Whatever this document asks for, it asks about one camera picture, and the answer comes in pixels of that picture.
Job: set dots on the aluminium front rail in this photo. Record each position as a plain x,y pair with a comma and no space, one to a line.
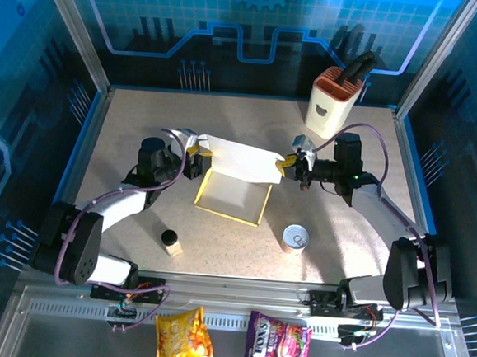
233,294

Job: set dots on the white and yellow paper box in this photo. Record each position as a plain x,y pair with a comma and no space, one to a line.
240,158

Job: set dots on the aluminium frame post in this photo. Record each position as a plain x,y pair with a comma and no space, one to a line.
76,33
437,57

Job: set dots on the yellow snack bag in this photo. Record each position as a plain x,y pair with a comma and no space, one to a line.
180,339

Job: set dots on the aluminium lower tray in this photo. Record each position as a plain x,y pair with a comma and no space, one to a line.
85,340

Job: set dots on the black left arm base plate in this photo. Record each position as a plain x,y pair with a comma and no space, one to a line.
151,285

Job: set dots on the small jar with black lid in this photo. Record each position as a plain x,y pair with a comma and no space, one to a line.
170,236

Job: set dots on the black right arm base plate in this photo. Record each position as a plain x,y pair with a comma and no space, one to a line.
319,302

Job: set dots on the cream knife block orange top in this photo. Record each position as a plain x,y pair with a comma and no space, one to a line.
326,111

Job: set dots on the purple candy bag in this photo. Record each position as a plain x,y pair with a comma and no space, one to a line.
275,347

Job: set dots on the tin can with pull tab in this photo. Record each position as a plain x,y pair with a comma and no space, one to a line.
296,237

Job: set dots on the aluminium side rail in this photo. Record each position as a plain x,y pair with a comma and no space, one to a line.
419,201
92,134

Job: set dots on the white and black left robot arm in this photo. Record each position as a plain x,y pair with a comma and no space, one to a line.
112,208

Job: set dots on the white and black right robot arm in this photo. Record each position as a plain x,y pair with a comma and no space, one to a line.
384,210

